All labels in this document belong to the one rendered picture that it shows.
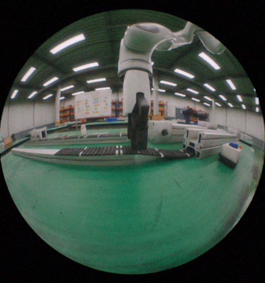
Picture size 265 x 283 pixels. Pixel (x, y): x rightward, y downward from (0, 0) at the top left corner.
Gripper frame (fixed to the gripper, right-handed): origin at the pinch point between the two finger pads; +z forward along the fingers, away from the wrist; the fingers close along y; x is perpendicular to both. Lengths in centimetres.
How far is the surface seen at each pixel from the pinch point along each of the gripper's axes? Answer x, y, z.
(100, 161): -8.9, 1.2, 5.0
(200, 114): 69, -35, -13
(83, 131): -29.8, -36.9, 2.9
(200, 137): 20.7, 2.5, -0.6
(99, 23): -109, -155, -441
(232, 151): 27.5, 13.7, 1.1
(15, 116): -1063, -306, -203
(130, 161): -1.5, 1.9, 5.2
